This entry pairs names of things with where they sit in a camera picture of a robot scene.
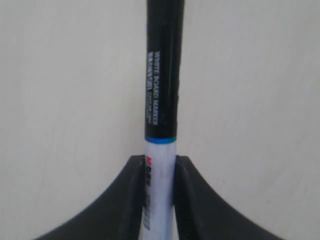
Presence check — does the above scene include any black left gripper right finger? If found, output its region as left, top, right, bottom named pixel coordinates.
left=173, top=155, right=279, bottom=240

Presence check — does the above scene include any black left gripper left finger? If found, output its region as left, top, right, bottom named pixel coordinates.
left=38, top=155, right=145, bottom=240

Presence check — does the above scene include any black and white whiteboard marker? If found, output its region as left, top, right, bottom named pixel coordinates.
left=142, top=0, right=185, bottom=240

